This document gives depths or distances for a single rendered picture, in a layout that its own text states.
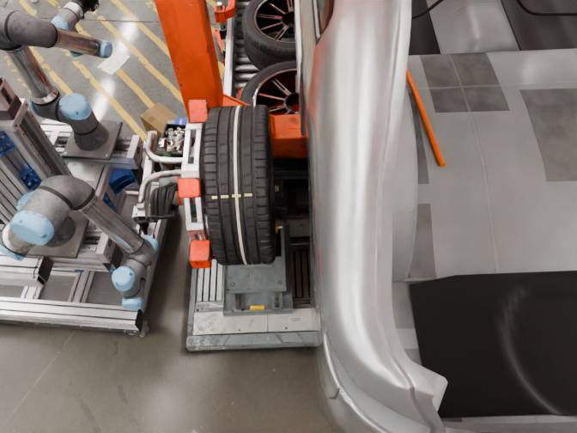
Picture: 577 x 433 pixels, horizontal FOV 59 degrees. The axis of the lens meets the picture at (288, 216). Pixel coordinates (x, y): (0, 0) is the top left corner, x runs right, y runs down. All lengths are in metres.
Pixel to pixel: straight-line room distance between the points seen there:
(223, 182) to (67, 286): 1.31
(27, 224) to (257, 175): 0.74
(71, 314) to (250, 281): 0.90
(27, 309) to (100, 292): 0.35
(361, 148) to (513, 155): 1.09
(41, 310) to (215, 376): 0.93
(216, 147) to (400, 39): 0.86
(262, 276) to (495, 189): 1.22
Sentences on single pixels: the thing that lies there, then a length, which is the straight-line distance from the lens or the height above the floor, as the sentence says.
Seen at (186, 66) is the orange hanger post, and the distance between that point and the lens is 2.20.
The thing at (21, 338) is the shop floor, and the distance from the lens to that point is 3.11.
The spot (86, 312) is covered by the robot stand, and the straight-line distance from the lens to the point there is 2.75.
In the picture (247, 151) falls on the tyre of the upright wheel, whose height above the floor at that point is 1.17.
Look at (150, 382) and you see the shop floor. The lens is 2.77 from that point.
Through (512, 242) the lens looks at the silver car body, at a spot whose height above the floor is 0.93.
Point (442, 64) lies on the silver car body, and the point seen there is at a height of 1.02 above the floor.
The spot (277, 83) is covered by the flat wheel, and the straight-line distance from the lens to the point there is 3.06.
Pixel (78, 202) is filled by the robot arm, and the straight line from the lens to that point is 1.72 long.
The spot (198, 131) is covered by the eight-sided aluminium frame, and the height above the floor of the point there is 1.12.
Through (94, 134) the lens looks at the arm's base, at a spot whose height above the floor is 0.89.
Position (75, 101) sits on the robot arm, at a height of 1.04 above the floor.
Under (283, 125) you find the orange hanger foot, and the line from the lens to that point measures 2.55.
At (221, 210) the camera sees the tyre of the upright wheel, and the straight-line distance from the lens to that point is 1.83.
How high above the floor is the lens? 2.59
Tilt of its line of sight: 59 degrees down
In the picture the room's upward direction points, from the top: 3 degrees counter-clockwise
